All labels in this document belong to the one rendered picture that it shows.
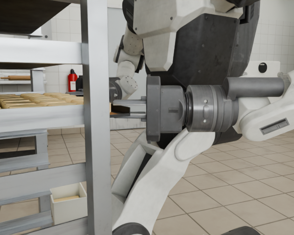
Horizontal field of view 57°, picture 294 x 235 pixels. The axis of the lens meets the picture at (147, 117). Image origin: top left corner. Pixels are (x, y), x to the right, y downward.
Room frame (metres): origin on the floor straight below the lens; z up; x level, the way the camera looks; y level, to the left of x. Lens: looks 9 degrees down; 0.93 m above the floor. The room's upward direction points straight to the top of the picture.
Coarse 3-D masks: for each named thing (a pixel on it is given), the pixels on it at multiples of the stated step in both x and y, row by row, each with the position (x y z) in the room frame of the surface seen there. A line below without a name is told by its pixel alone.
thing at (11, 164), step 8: (0, 160) 0.71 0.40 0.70; (8, 160) 0.72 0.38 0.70; (16, 160) 0.73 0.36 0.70; (24, 160) 0.74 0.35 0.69; (32, 160) 0.75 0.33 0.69; (40, 160) 0.76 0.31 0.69; (48, 160) 0.77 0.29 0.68; (0, 168) 0.71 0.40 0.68; (8, 168) 0.71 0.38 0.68; (16, 168) 0.71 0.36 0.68; (24, 168) 0.72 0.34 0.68
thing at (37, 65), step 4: (0, 64) 0.50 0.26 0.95; (4, 64) 0.50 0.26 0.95; (8, 64) 0.50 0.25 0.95; (12, 64) 0.50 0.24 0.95; (16, 64) 0.50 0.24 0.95; (20, 64) 0.50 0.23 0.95; (24, 64) 0.50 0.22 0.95; (28, 64) 0.50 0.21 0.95; (32, 64) 0.50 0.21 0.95; (36, 64) 0.50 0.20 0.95; (40, 64) 0.50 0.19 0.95; (44, 64) 0.50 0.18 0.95; (48, 64) 0.50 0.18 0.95; (52, 64) 0.50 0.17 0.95; (56, 64) 0.50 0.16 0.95; (60, 64) 0.50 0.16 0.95; (20, 68) 0.72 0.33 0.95; (24, 68) 0.72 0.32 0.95; (28, 68) 0.72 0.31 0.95; (32, 68) 0.72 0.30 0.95
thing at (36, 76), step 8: (32, 72) 0.76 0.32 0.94; (40, 72) 0.77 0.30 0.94; (32, 80) 0.76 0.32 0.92; (40, 80) 0.77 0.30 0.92; (32, 88) 0.77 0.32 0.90; (40, 88) 0.77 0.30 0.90; (40, 136) 0.77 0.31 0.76; (40, 144) 0.77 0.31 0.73; (40, 152) 0.77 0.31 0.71; (40, 168) 0.77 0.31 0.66; (40, 200) 0.76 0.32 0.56; (48, 200) 0.77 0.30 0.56; (40, 208) 0.76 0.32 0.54; (48, 208) 0.77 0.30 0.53; (48, 224) 0.77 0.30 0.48
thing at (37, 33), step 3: (36, 30) 0.77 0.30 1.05; (39, 30) 0.77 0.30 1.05; (0, 33) 0.71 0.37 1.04; (3, 33) 0.71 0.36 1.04; (6, 33) 0.71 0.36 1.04; (9, 33) 0.71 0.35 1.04; (12, 33) 0.71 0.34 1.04; (15, 33) 0.72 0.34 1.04; (18, 33) 0.72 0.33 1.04; (21, 33) 0.73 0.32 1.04; (24, 33) 0.73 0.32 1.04; (33, 33) 0.76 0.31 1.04; (36, 33) 0.77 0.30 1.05; (39, 33) 0.77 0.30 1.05; (36, 36) 0.77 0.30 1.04; (39, 36) 0.77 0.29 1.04
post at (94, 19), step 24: (96, 0) 0.39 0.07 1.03; (96, 24) 0.39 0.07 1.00; (96, 48) 0.38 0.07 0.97; (96, 72) 0.38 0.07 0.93; (96, 96) 0.38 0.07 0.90; (96, 120) 0.38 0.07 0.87; (96, 144) 0.38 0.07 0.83; (96, 168) 0.38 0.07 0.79; (96, 192) 0.38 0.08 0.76; (96, 216) 0.38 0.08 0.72
